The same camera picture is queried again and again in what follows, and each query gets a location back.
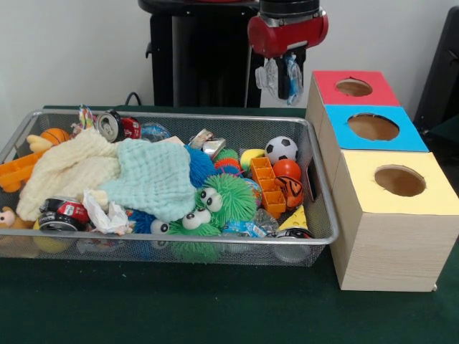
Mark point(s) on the large green spiky ball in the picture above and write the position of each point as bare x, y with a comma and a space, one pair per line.
233, 197

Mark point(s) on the small soccer ball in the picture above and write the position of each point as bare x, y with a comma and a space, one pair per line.
282, 150

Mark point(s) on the shallow clear mesh bin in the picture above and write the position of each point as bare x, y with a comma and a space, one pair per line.
324, 208

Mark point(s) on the small green spiky ball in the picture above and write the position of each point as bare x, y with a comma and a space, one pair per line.
192, 244

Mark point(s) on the blue spiky rubber ball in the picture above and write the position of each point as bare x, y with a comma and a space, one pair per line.
201, 166

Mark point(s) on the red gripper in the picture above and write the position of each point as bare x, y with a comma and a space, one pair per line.
287, 36

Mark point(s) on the clear plastic packet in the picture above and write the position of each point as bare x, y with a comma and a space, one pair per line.
267, 75

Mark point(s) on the cream muslin cloth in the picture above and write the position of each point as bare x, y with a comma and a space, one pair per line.
64, 168

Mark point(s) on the orange tiger plush toy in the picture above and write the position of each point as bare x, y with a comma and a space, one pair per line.
290, 190

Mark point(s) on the orange toy block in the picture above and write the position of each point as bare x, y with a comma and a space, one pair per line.
269, 186

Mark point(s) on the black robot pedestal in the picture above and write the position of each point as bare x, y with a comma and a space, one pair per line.
201, 64

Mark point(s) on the wooden box with three holes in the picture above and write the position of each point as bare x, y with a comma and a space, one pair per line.
387, 251

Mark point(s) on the small red ball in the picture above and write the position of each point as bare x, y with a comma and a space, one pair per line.
288, 169

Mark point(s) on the mint green muslin cloth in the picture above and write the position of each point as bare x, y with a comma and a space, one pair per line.
154, 179

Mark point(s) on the red and black soda can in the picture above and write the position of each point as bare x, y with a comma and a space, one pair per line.
68, 213

